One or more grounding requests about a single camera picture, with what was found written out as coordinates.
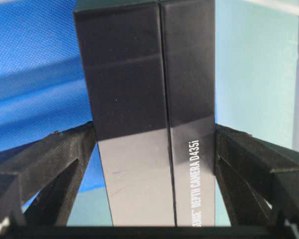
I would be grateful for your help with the clear plastic storage case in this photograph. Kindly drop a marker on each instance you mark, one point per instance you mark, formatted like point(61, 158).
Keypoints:
point(257, 71)

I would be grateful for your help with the black RealSense box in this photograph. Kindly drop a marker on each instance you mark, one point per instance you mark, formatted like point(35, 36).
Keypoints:
point(149, 67)

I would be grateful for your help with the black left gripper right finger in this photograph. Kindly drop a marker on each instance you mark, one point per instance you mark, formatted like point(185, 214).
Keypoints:
point(259, 180)

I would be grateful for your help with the blue liner sheet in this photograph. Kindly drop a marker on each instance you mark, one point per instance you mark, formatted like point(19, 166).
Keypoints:
point(42, 86)

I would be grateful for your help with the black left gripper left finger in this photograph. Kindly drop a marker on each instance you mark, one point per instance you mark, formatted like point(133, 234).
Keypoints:
point(39, 181)

